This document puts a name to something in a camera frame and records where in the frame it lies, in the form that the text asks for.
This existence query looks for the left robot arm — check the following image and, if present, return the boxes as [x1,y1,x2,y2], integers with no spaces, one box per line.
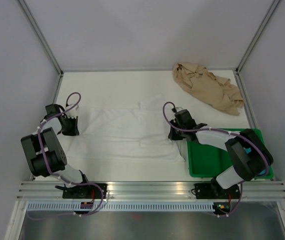
[20,104,92,198]

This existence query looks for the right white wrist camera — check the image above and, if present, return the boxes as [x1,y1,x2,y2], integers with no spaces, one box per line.
[175,107,184,113]

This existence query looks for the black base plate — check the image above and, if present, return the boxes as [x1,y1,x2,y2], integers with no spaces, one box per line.
[55,185,102,199]
[191,183,241,200]

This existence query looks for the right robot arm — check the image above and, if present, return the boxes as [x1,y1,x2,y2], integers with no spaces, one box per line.
[167,107,274,199]

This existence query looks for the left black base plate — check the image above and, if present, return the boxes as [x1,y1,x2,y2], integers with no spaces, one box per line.
[55,185,102,199]

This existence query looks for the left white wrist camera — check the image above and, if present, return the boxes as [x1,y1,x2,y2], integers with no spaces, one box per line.
[65,104,80,119]

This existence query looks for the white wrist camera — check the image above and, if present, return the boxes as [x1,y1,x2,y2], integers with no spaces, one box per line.
[175,107,184,113]
[65,104,80,119]

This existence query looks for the teal rolled t shirt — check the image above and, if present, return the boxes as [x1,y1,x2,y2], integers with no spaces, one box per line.
[244,147,268,178]

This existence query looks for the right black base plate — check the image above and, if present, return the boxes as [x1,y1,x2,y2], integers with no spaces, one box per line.
[191,183,241,200]

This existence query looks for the beige t shirt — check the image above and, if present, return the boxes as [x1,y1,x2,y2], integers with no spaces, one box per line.
[172,63,244,116]

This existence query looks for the white t shirt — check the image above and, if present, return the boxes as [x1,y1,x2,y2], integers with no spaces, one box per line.
[59,94,184,163]

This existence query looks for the white slotted cable duct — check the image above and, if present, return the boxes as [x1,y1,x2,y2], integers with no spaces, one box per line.
[27,201,214,212]

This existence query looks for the aluminium frame post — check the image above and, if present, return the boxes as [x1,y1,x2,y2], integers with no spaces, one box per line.
[235,0,282,75]
[16,0,64,76]

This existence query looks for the right aluminium frame post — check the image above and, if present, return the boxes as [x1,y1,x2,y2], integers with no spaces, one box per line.
[235,0,282,75]

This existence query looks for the left aluminium frame post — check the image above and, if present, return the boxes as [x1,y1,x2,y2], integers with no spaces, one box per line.
[16,0,64,76]

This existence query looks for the green plastic tray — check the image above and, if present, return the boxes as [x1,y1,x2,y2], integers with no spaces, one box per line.
[186,127,275,180]

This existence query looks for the aluminium front rail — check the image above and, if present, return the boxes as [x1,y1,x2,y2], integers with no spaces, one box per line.
[16,181,285,202]

